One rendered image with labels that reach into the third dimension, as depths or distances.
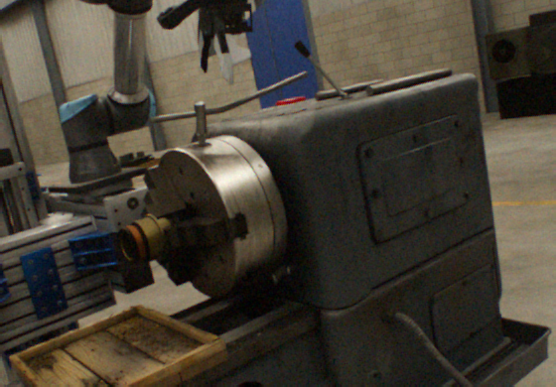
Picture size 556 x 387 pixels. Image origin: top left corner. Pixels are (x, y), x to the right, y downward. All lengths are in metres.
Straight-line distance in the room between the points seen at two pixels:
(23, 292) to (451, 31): 10.72
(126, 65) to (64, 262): 0.56
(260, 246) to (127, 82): 0.75
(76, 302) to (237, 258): 0.72
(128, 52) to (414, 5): 10.68
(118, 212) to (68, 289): 0.26
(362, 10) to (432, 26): 1.53
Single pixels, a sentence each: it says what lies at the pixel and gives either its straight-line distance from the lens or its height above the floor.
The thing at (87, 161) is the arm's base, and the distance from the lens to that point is 1.75.
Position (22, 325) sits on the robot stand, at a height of 0.85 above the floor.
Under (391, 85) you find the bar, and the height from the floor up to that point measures 1.27.
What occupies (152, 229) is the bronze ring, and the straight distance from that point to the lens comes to 1.17.
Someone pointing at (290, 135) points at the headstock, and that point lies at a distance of 1.17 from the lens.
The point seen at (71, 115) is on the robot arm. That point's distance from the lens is 1.76.
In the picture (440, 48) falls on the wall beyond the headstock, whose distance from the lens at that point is 11.96.
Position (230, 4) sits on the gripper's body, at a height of 1.48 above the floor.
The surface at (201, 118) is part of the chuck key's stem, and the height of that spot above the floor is 1.29.
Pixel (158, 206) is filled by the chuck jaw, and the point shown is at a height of 1.13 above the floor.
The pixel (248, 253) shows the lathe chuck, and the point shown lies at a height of 1.03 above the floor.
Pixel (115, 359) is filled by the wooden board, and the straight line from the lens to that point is 1.20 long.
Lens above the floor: 1.33
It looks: 11 degrees down
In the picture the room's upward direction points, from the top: 12 degrees counter-clockwise
